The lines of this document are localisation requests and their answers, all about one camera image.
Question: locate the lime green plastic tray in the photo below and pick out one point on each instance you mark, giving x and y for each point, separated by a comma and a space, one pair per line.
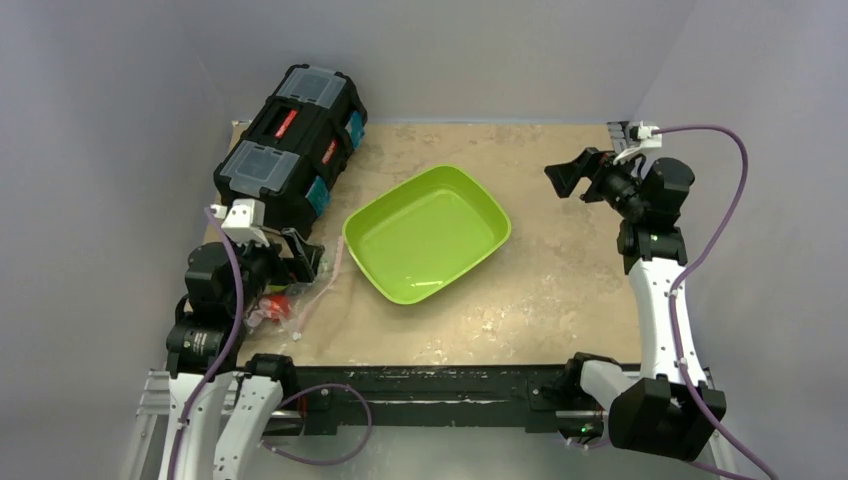
425, 233

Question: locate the clear zip top bag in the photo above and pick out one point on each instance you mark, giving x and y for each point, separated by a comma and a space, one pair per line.
304, 297

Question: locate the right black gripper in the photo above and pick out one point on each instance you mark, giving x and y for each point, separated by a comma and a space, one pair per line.
593, 180

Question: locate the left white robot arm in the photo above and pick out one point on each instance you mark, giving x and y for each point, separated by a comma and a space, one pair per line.
217, 414

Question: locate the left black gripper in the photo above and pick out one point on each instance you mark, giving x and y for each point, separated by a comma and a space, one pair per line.
307, 254

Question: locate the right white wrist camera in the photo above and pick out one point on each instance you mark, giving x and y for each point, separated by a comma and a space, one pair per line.
644, 138

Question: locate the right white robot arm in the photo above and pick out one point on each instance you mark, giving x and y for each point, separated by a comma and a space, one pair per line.
667, 411

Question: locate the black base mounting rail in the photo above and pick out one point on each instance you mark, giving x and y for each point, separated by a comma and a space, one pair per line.
534, 398

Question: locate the black plastic toolbox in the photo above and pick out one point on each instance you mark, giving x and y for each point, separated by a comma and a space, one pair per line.
296, 147

